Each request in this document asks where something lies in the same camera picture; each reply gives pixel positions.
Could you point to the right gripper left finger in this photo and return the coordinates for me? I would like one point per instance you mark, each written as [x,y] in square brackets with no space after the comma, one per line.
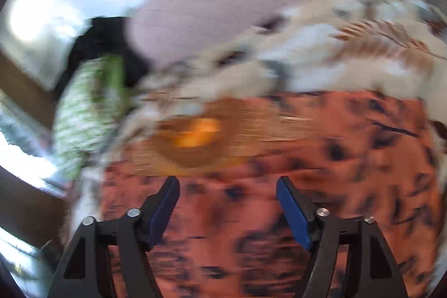
[85,268]

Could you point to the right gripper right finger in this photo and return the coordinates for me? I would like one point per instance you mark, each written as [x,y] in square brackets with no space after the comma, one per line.
[371,268]

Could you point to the orange floral blouse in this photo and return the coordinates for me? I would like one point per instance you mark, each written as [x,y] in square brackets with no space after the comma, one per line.
[236,233]

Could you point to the stained glass wooden door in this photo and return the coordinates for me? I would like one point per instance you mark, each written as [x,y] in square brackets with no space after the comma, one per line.
[32,198]

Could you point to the green white patterned pillow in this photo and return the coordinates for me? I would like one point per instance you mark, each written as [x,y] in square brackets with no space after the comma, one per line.
[88,111]

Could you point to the leaf print fleece blanket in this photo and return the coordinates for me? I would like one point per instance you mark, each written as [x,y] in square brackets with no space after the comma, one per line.
[191,116]

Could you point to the black garment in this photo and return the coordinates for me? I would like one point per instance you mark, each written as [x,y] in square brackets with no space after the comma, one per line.
[104,36]

